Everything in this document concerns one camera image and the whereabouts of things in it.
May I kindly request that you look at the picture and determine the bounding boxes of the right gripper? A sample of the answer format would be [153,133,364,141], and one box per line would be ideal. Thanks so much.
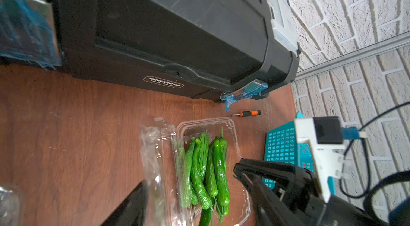
[233,158,379,226]

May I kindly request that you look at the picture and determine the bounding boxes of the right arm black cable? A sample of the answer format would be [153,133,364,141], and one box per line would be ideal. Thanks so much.
[339,101,410,207]

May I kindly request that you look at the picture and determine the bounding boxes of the black plastic toolbox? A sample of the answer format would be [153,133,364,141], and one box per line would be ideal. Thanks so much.
[1,0,300,102]

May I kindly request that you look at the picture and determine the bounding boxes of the orange handled screwdriver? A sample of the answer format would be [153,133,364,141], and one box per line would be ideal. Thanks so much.
[230,110,262,117]

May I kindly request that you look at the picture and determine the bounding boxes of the teal plastic basket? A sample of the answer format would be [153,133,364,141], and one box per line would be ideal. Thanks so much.
[262,112,336,195]

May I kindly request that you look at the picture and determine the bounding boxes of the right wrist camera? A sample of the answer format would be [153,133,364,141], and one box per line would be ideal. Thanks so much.
[294,116,367,202]

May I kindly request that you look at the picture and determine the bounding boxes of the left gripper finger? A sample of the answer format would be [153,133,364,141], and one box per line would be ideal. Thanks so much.
[101,180,148,226]

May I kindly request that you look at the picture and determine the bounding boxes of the right corner metal post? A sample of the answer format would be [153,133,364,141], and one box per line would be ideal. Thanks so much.
[294,31,410,82]

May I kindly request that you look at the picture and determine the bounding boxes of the peppers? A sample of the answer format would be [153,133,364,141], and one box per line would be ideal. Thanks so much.
[175,128,231,226]

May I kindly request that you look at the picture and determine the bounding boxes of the clear clamshell container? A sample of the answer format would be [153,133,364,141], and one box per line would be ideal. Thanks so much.
[1,183,23,226]
[140,117,251,226]

